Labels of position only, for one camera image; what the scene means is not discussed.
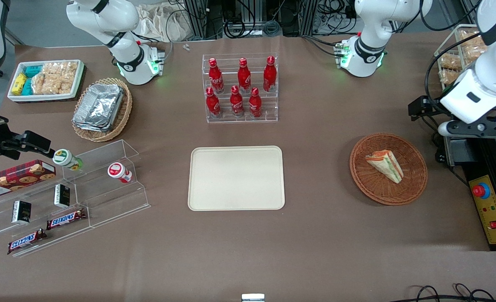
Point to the clear cracker bag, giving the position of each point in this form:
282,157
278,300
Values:
450,62
472,46
448,76

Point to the triangle sandwich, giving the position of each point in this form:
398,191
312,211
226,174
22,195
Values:
386,165

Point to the Snickers bar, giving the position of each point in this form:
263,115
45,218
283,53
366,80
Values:
65,219
25,241

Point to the brown round wicker basket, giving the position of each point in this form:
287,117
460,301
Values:
377,188

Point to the beige crumpled cloth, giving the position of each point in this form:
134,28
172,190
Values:
159,21

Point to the beige plastic tray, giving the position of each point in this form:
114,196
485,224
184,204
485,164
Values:
236,178

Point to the teal snack packet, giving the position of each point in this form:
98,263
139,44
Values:
33,71
27,87

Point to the small black box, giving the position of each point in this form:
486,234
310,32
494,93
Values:
21,212
62,196

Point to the yellow snack packet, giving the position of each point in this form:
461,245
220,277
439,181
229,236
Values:
19,84

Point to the red cola bottle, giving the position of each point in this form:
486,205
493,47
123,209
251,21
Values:
255,105
237,104
213,105
269,75
244,77
216,79

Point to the yellow control box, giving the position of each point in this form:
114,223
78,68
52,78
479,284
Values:
493,218

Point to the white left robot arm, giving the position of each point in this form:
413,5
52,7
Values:
373,33

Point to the clear acrylic bottle rack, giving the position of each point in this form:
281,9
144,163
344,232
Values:
268,105

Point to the clear acrylic step shelf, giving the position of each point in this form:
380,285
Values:
105,201

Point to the stacked aluminium foil trays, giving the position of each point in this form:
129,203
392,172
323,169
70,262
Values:
99,107

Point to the green lid drink bottle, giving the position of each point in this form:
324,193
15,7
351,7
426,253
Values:
65,158

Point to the aluminium frame profile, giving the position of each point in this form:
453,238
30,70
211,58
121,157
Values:
201,16

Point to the red emergency stop button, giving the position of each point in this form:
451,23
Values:
480,191

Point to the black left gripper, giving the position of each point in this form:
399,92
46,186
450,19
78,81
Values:
437,110

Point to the clear rice cracker bags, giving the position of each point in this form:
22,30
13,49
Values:
55,77

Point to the light wicker basket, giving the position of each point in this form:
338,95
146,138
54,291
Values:
122,113

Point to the red lid drink bottle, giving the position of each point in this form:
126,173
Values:
118,172

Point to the red plaid cookie box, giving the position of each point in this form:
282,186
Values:
17,178

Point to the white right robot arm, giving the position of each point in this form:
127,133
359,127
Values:
122,25

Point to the white rectangular snack tray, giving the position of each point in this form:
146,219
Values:
46,97

